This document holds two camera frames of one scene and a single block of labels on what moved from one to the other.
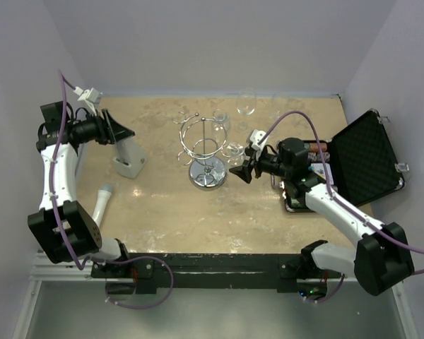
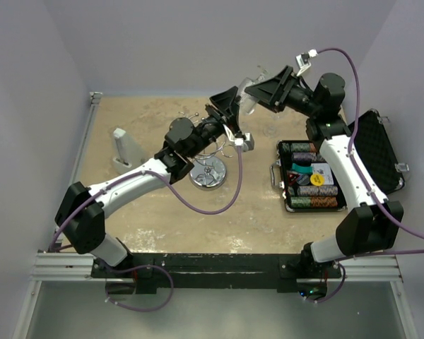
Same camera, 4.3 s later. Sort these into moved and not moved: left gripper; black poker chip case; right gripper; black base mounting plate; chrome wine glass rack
Moved: left gripper; right gripper
Not moved: chrome wine glass rack; black poker chip case; black base mounting plate
